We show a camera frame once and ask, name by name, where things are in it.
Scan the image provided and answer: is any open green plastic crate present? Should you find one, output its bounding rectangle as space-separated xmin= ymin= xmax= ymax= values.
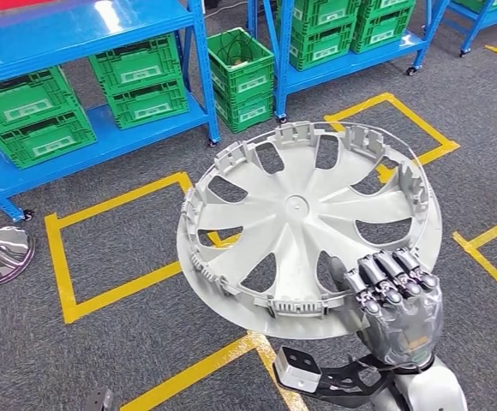
xmin=205 ymin=27 xmax=276 ymax=102

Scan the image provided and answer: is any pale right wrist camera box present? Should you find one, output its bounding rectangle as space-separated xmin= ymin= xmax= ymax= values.
xmin=273 ymin=346 xmax=323 ymax=395

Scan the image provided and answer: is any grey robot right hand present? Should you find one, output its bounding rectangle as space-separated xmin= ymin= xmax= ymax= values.
xmin=329 ymin=247 xmax=445 ymax=368

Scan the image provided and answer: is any grey plastic wheel cover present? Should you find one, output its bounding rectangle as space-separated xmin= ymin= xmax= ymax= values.
xmin=176 ymin=120 xmax=443 ymax=342

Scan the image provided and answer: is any chrome stanchion post with base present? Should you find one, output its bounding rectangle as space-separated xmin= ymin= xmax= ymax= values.
xmin=0 ymin=225 xmax=36 ymax=288

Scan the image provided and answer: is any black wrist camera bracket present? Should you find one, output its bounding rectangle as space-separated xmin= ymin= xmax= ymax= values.
xmin=313 ymin=354 xmax=436 ymax=409
xmin=82 ymin=387 xmax=116 ymax=411

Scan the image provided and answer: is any blue metal shelf rack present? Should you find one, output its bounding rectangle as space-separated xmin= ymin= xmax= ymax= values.
xmin=443 ymin=0 xmax=497 ymax=59
xmin=246 ymin=0 xmax=452 ymax=125
xmin=0 ymin=0 xmax=223 ymax=223

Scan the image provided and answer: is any red barrier belt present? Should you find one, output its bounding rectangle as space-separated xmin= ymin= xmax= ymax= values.
xmin=0 ymin=0 xmax=57 ymax=16

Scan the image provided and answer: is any black right wrist camera bracket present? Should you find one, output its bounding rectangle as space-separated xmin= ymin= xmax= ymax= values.
xmin=313 ymin=354 xmax=436 ymax=409

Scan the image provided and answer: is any black left wrist camera bracket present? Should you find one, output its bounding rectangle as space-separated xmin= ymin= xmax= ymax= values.
xmin=82 ymin=387 xmax=116 ymax=411

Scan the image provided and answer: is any black cable coil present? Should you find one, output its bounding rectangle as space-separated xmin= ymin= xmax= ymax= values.
xmin=216 ymin=31 xmax=252 ymax=66

